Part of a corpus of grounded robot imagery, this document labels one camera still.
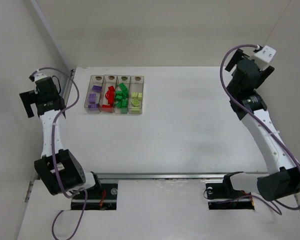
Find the red cylinder lego brick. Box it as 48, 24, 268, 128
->
107, 98, 114, 105

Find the green lego brick tall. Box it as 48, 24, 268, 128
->
115, 101, 122, 108

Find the clear container far right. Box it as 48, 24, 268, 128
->
128, 75, 144, 115

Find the green lettered lego brick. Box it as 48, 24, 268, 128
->
122, 92, 129, 100

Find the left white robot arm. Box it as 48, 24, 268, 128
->
19, 73, 102, 196

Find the yellow square lego brick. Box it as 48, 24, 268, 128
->
137, 92, 143, 101

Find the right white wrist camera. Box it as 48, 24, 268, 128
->
250, 45, 277, 71

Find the red round lego piece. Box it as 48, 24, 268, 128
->
105, 91, 115, 100

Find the purple rounded lego brick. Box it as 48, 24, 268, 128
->
92, 85, 103, 93

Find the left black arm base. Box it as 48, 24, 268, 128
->
70, 180, 118, 211

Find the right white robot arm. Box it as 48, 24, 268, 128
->
219, 45, 300, 201

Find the small red lego brick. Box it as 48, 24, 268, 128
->
108, 86, 115, 92

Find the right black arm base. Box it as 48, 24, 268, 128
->
203, 182, 255, 210

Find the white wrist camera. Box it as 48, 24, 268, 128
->
250, 45, 277, 71
29, 71, 48, 83

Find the clear container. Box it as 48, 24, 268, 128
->
128, 75, 144, 115
114, 75, 131, 115
99, 75, 117, 114
84, 75, 104, 114

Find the purple flower lego brick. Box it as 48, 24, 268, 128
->
88, 93, 97, 104

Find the clear container far left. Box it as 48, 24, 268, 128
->
84, 75, 104, 114

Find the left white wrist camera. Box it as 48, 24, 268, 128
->
29, 71, 48, 83

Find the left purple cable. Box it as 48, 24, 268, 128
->
51, 66, 89, 240

